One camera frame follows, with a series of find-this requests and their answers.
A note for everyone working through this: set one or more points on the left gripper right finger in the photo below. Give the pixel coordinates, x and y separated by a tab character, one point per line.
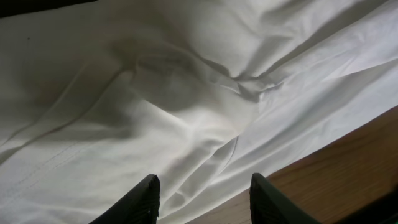
270	206

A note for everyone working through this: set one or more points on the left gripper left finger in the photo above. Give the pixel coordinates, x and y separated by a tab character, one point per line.
139	206

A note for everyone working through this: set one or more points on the white t-shirt with logo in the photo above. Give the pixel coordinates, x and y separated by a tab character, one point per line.
96	96

